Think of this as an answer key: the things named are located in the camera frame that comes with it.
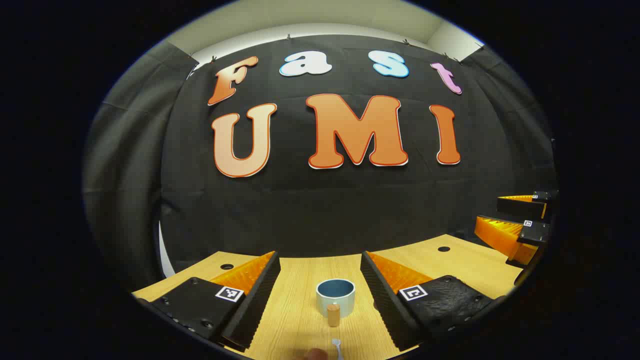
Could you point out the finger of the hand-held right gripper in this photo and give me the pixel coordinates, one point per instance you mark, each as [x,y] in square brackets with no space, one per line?
[520,207]
[500,235]

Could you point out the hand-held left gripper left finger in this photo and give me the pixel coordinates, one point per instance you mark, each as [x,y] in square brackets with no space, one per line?
[255,305]

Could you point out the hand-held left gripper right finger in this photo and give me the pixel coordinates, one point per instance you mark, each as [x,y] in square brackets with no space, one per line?
[385,305]

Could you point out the white toothbrush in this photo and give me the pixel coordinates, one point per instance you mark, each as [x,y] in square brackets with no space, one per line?
[336,343]

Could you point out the wooden desktop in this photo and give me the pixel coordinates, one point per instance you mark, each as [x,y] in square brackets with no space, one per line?
[295,310]

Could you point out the black backdrop cloth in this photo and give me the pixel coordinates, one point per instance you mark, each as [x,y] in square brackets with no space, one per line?
[310,210]

